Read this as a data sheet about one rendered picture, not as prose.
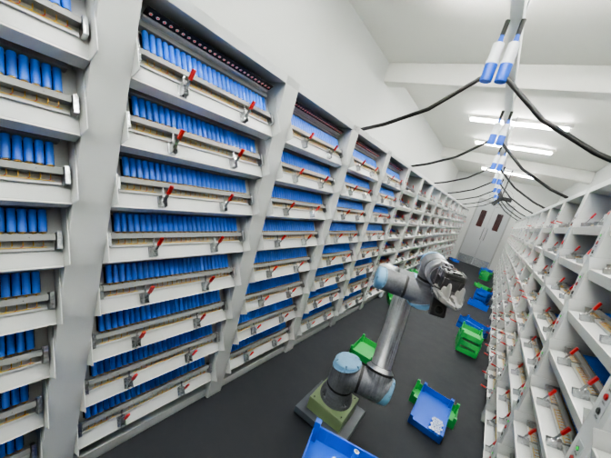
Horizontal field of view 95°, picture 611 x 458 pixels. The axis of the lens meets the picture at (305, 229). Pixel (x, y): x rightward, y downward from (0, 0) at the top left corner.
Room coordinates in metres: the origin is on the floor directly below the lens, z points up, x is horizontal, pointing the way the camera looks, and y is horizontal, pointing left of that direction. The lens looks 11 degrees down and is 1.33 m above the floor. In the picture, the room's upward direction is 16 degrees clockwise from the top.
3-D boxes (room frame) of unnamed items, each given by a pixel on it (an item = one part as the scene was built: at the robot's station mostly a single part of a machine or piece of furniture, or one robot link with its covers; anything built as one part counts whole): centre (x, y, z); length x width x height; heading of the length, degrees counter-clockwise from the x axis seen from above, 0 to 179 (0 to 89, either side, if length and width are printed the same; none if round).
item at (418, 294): (1.05, -0.50, 1.02); 0.12 x 0.09 x 0.12; 74
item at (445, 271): (0.87, -0.47, 1.13); 0.12 x 0.08 x 0.09; 169
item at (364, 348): (2.24, -0.80, 0.04); 0.30 x 0.20 x 0.08; 150
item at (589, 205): (1.79, -1.70, 0.87); 0.20 x 0.09 x 1.73; 57
